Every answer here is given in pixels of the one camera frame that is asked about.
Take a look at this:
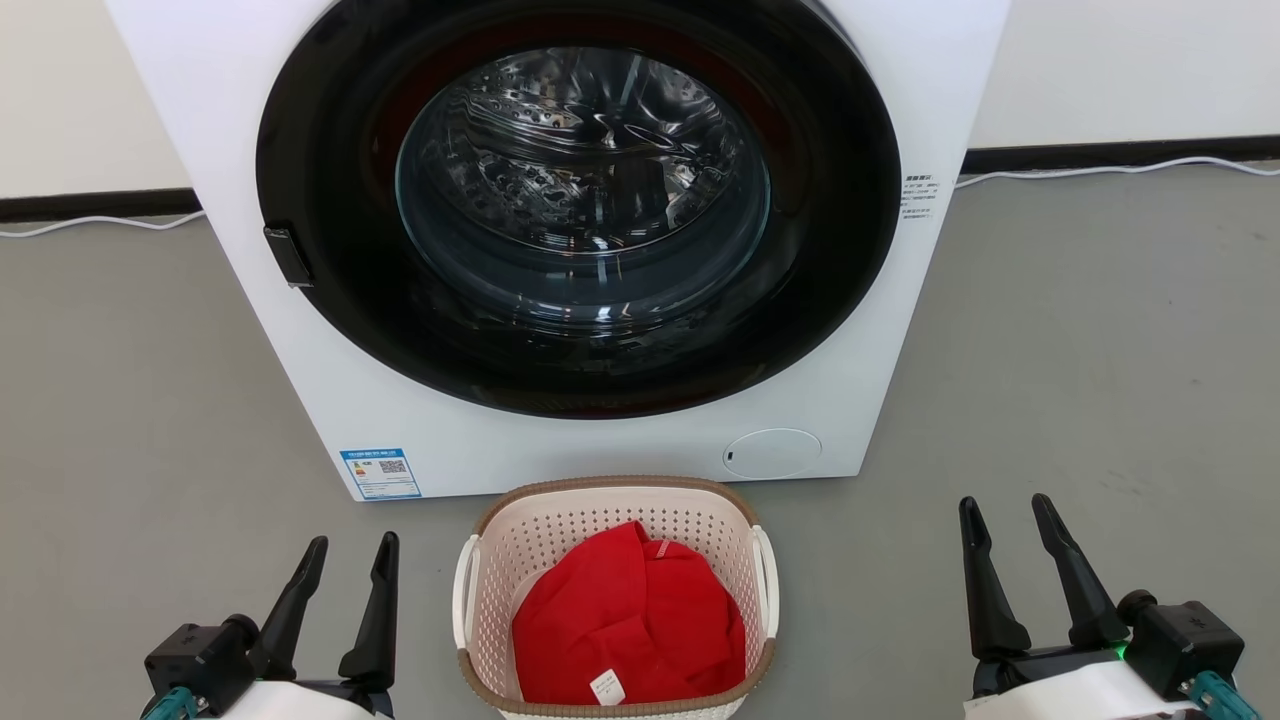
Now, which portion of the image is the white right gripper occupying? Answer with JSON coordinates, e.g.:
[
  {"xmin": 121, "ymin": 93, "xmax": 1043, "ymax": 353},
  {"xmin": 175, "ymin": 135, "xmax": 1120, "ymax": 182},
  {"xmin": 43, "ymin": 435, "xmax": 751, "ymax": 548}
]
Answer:
[{"xmin": 958, "ymin": 493, "xmax": 1201, "ymax": 720}]

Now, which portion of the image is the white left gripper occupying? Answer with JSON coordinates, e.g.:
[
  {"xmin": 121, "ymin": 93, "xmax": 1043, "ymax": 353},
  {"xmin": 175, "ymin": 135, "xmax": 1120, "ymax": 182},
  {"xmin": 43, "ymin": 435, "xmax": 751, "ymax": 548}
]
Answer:
[{"xmin": 215, "ymin": 532, "xmax": 400, "ymax": 720}]

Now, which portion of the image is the beige perforated laundry basket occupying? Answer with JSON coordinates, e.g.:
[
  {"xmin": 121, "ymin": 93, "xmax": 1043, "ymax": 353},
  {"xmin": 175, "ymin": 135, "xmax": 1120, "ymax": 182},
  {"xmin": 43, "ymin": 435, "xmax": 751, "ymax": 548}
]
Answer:
[{"xmin": 452, "ymin": 475, "xmax": 780, "ymax": 720}]

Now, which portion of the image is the blue energy label sticker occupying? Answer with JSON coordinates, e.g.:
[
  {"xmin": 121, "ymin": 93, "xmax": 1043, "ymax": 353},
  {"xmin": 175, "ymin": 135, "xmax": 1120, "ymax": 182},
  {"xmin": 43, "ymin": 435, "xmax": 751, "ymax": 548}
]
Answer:
[{"xmin": 339, "ymin": 448, "xmax": 423, "ymax": 501}]

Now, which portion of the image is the red garment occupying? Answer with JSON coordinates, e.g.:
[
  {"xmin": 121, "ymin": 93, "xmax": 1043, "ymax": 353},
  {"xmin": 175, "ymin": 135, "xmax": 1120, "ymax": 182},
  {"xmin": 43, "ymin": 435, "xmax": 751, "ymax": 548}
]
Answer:
[{"xmin": 511, "ymin": 521, "xmax": 747, "ymax": 706}]

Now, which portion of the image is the round white filter cover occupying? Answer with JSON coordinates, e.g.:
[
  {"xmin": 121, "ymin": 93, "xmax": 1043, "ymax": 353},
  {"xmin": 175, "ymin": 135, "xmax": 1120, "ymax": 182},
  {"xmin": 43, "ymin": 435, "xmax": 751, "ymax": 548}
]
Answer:
[{"xmin": 722, "ymin": 428, "xmax": 823, "ymax": 481}]

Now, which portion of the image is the white front-load washing machine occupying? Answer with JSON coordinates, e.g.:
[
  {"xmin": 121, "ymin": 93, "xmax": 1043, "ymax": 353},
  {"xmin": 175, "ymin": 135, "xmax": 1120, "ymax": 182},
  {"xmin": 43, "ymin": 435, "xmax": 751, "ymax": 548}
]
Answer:
[{"xmin": 105, "ymin": 0, "xmax": 1011, "ymax": 502}]

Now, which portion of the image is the black round washer door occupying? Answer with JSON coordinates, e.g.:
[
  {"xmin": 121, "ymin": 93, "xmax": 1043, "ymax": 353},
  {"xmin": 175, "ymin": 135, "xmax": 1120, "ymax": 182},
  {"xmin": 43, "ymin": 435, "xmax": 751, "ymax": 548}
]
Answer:
[{"xmin": 255, "ymin": 0, "xmax": 903, "ymax": 420}]

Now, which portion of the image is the small printed text label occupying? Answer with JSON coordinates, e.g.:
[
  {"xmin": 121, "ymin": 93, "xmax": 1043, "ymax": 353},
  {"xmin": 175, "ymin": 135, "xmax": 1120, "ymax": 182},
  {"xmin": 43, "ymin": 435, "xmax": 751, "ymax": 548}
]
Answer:
[{"xmin": 900, "ymin": 172, "xmax": 943, "ymax": 221}]

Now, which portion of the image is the steel washer drum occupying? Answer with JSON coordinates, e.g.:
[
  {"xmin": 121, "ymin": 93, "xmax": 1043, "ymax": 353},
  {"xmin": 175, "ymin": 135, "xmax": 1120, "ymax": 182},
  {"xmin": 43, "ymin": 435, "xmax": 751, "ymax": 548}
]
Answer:
[{"xmin": 396, "ymin": 45, "xmax": 772, "ymax": 331}]

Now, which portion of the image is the black door handle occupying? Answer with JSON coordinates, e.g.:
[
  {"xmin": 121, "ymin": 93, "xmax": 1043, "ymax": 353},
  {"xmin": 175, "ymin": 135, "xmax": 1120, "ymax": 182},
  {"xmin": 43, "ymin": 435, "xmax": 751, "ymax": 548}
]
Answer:
[{"xmin": 263, "ymin": 226, "xmax": 315, "ymax": 290}]

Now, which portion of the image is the white floor cable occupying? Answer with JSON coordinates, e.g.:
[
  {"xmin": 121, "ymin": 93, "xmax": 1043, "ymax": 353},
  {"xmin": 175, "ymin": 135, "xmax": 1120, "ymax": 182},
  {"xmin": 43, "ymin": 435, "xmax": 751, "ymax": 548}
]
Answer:
[
  {"xmin": 955, "ymin": 156, "xmax": 1280, "ymax": 191},
  {"xmin": 0, "ymin": 211, "xmax": 207, "ymax": 239}
]

